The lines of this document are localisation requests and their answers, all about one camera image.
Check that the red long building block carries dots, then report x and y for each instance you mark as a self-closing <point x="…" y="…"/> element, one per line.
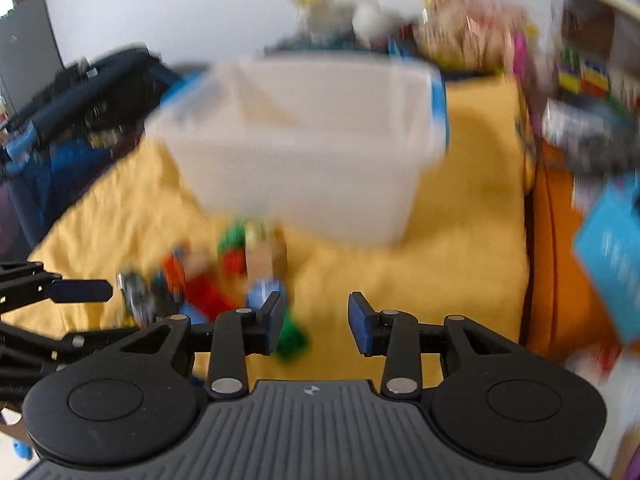
<point x="210" y="296"/>

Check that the clear box of colourful toys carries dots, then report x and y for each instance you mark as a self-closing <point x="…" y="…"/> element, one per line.
<point x="595" y="55"/>

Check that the green printed block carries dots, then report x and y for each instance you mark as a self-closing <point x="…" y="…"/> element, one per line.
<point x="232" y="236"/>

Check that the gold cylinder block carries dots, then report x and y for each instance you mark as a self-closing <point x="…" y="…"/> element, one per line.
<point x="260" y="232"/>

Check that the orange box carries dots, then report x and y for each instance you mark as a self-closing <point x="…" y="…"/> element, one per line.
<point x="555" y="260"/>

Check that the white printed box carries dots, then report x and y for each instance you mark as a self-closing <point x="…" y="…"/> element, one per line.
<point x="607" y="375"/>

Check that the small white carton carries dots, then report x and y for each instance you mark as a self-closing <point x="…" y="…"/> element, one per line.
<point x="567" y="120"/>

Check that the clear snack bag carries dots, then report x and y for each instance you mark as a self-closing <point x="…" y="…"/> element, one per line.
<point x="465" y="30"/>

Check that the white plastic storage bin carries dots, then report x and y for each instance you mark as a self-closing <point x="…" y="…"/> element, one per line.
<point x="300" y="150"/>

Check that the tan wooden block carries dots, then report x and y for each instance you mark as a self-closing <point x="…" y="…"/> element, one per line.
<point x="265" y="260"/>

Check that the red cube block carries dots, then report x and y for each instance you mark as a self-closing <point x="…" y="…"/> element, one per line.
<point x="231" y="262"/>

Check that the green building block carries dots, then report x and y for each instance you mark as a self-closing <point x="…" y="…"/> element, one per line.
<point x="292" y="340"/>

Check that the yellow cloth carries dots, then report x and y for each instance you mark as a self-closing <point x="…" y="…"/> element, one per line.
<point x="450" y="240"/>

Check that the blue round airplane block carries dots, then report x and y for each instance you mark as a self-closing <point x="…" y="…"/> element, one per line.
<point x="260" y="292"/>

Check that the dark grey panel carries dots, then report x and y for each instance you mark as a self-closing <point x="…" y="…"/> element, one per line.
<point x="27" y="50"/>

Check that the light blue book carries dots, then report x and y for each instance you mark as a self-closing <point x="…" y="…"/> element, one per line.
<point x="612" y="255"/>

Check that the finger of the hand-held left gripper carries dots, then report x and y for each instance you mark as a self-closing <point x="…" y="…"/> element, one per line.
<point x="82" y="291"/>
<point x="100" y="340"/>

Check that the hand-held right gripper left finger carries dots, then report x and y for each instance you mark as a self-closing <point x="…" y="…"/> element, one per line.
<point x="276" y="321"/>

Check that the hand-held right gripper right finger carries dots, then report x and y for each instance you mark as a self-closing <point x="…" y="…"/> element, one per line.
<point x="359" y="325"/>

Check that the black bag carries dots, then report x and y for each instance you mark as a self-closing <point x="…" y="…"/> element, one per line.
<point x="90" y="105"/>

